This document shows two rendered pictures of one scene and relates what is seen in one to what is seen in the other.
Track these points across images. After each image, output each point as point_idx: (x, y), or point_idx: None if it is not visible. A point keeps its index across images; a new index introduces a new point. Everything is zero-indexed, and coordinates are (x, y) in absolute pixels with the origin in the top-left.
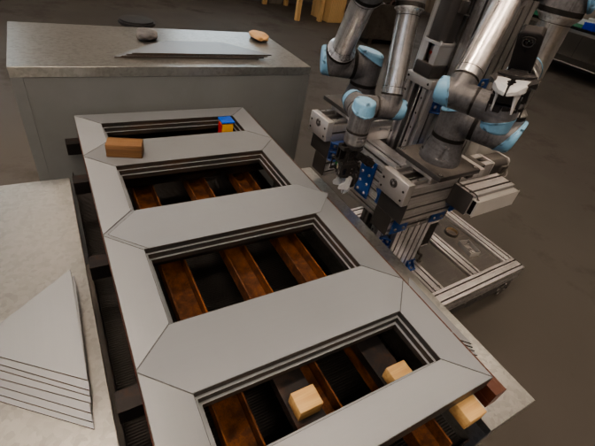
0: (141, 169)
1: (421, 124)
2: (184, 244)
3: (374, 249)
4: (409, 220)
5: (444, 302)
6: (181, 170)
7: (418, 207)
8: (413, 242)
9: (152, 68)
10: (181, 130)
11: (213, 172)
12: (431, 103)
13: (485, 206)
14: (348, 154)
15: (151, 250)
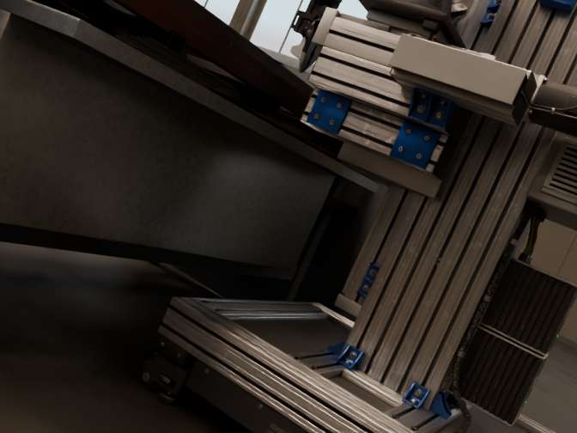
0: (201, 59)
1: (465, 41)
2: (125, 9)
3: (214, 15)
4: (325, 83)
5: (374, 419)
6: (227, 75)
7: (343, 64)
8: (434, 325)
9: (312, 65)
10: (289, 112)
11: (262, 114)
12: (485, 9)
13: (422, 56)
14: (312, 3)
15: (107, 2)
